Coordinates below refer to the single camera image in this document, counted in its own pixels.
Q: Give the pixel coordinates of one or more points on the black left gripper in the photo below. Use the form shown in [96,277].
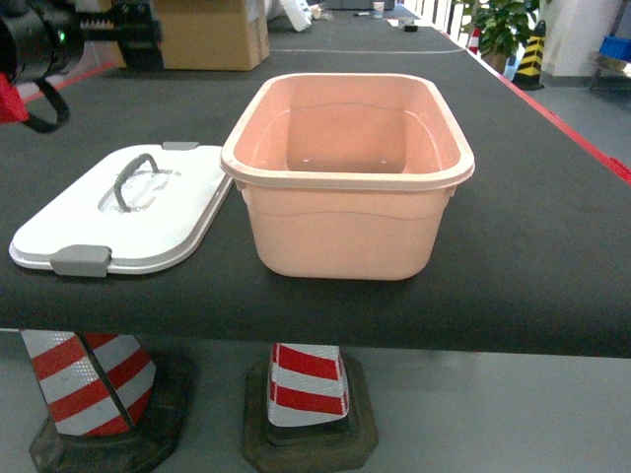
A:
[40,39]

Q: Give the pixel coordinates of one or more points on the white lid with grey handle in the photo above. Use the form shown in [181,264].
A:
[140,210]

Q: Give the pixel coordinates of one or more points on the pink plastic storage box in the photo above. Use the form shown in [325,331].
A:
[347,175]

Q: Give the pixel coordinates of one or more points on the cardboard box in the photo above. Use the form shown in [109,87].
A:
[212,35]

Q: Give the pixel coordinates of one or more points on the white paper cup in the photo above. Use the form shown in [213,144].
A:
[378,9]

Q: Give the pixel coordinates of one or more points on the red white cone left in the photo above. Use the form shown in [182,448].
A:
[112,406]

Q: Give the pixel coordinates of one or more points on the red white cone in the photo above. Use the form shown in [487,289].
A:
[308,409]
[112,406]

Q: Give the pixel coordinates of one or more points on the red white cone middle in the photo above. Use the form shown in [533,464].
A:
[308,409]

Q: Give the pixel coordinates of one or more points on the green potted plant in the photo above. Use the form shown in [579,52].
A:
[504,27]

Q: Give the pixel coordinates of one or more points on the yellow black traffic cone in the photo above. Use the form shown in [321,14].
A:
[528,74]

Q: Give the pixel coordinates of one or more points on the black table mat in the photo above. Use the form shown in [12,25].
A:
[532,253]

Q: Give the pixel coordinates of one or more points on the blue bins far right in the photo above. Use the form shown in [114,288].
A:
[616,47]

